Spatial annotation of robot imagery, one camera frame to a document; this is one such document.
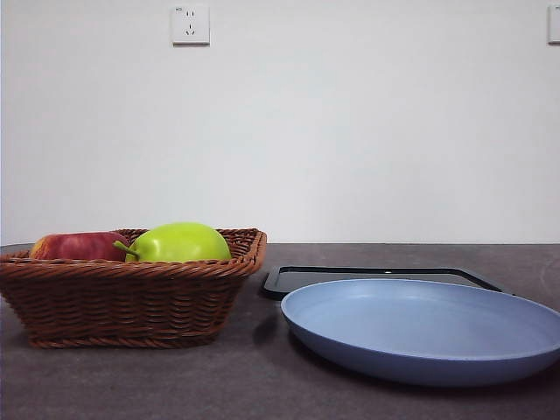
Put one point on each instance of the blue round plate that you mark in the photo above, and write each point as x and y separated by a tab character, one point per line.
415	350

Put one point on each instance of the brown wicker basket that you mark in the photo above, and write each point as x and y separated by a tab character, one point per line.
131	306

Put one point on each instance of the black flat tray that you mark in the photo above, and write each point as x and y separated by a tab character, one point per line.
272	289

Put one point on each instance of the green apple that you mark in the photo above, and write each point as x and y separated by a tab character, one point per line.
184	242

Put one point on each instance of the red apple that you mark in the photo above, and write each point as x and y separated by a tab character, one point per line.
74	247

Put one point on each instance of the white wall socket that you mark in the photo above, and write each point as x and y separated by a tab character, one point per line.
190	26
555	26

